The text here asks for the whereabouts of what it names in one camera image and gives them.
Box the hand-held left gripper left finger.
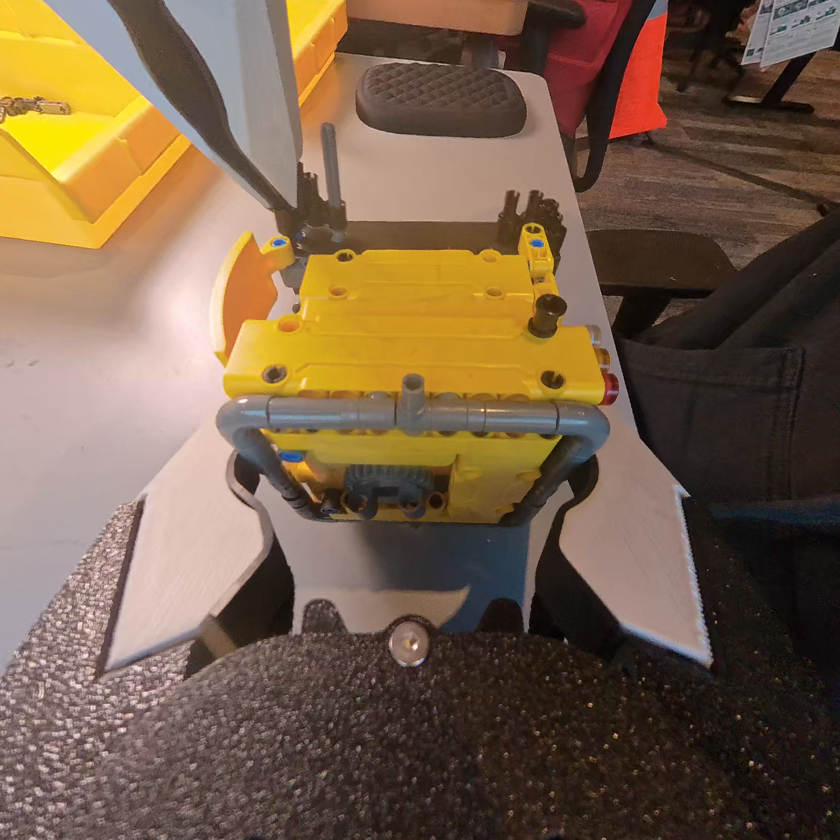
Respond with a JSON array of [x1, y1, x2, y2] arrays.
[[103, 434, 277, 673]]

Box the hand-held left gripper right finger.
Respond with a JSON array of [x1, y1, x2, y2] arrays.
[[532, 427, 714, 668]]

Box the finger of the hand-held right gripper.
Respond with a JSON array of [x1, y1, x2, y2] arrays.
[[188, 0, 307, 214], [46, 0, 284, 214]]

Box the grey metal axle rod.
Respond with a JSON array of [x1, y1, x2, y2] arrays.
[[322, 125, 345, 224]]

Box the yellow toy block robot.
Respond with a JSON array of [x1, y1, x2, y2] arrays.
[[210, 184, 618, 526]]

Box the grey desk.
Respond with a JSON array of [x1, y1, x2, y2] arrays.
[[0, 53, 644, 657]]

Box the yellow plastic bin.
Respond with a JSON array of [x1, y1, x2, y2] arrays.
[[269, 0, 349, 112], [0, 0, 283, 250]]

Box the loose metal parts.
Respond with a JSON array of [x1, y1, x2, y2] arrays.
[[0, 96, 69, 119]]

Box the person's dark pants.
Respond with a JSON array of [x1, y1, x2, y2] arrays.
[[617, 210, 840, 683]]

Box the black textured pad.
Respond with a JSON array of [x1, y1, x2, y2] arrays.
[[357, 62, 529, 137]]

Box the dark chair seat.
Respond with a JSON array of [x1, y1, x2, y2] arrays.
[[584, 227, 739, 340]]

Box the red plastic canister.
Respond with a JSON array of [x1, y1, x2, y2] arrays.
[[532, 0, 618, 132]]

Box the orange traffic cone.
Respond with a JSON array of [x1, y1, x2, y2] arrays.
[[607, 27, 670, 140]]

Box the white printed sign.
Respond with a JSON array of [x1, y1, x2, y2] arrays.
[[742, 0, 840, 69]]

